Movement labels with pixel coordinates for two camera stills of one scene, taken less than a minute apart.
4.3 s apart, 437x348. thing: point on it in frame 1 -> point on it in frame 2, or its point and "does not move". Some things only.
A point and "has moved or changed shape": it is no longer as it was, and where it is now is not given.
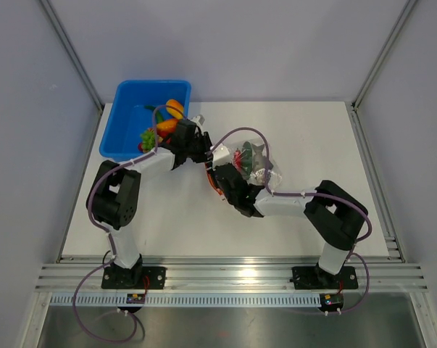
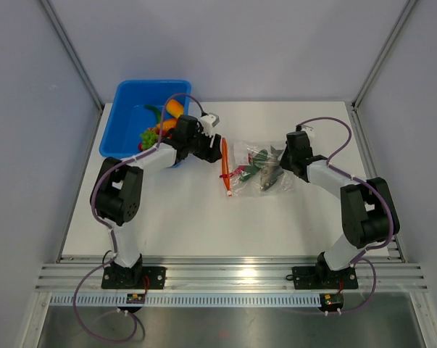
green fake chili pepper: x=159 y=117 does not move
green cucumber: x=247 y=159 -> x=260 y=159
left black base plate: x=119 y=278 does not move
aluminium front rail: x=230 y=275 does not move
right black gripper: x=214 y=172 -> x=283 y=162
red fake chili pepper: x=238 y=159 has moved or changed shape
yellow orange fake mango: x=172 y=111 does not move
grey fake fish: x=260 y=159 -> x=272 y=170
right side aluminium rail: x=393 y=239 does not move
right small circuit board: x=331 y=301 does not move
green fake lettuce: x=148 y=140 does not move
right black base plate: x=316 y=278 does not move
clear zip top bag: x=252 y=158 has moved or changed shape
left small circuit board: x=134 y=298 does not move
